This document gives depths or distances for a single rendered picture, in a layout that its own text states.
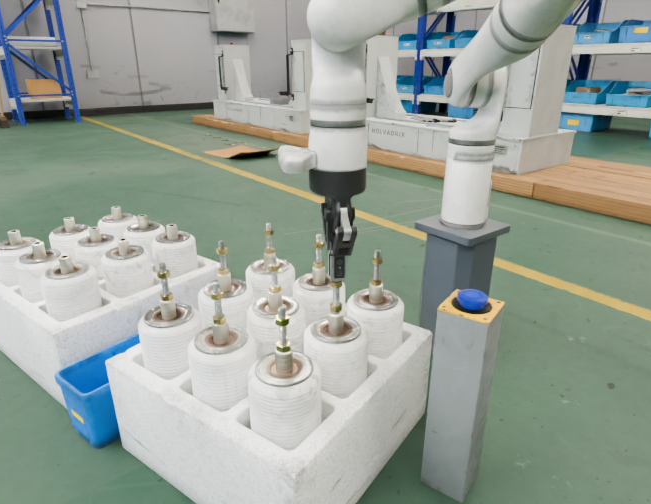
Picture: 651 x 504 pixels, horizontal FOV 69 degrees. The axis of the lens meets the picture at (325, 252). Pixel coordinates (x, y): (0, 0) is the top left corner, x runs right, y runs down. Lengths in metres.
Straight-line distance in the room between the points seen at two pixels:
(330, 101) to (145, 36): 6.71
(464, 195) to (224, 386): 0.60
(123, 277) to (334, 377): 0.52
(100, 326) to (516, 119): 2.27
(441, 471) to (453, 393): 0.15
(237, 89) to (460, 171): 4.36
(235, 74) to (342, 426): 4.77
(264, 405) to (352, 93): 0.39
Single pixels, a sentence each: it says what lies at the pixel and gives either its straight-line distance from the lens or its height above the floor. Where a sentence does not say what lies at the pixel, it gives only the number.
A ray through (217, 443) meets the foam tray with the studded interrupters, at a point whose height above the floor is 0.16.
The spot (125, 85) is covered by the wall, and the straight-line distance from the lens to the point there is 7.14.
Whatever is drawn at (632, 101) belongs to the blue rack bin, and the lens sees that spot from 5.24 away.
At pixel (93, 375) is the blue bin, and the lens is 1.00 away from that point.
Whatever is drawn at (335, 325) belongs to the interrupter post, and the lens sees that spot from 0.69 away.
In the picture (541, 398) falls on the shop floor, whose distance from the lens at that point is 1.07.
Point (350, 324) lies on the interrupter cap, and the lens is 0.72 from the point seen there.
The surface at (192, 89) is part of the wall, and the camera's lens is 7.45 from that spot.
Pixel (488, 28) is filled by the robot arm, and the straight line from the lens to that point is 0.83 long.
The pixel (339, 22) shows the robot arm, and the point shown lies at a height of 0.66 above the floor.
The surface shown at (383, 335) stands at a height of 0.21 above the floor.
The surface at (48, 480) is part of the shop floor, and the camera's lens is 0.95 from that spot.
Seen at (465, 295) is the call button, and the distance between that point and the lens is 0.66.
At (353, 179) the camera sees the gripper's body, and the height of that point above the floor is 0.49.
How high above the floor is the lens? 0.62
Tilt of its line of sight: 22 degrees down
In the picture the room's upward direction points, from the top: straight up
